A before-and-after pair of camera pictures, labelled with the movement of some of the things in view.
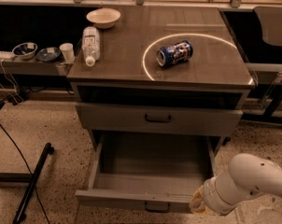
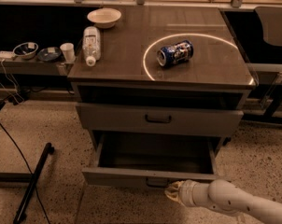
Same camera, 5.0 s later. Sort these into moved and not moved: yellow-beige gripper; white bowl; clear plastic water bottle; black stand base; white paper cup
Moved: yellow-beige gripper
Not moved: white bowl; clear plastic water bottle; black stand base; white paper cup
